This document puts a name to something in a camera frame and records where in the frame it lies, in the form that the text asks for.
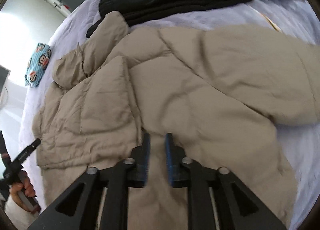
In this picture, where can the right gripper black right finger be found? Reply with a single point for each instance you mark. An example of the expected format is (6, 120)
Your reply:
(217, 198)

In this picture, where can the blue monkey print pillow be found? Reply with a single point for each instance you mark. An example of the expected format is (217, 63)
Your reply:
(37, 65)

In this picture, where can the beige puffer jacket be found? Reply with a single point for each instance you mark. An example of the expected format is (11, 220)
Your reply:
(219, 92)

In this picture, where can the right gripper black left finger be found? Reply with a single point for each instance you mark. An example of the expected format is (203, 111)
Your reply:
(98, 199)

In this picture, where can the person's left hand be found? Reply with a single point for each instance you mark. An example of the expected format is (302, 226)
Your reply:
(24, 186)

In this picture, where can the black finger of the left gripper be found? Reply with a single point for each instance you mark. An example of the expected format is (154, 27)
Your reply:
(28, 150)

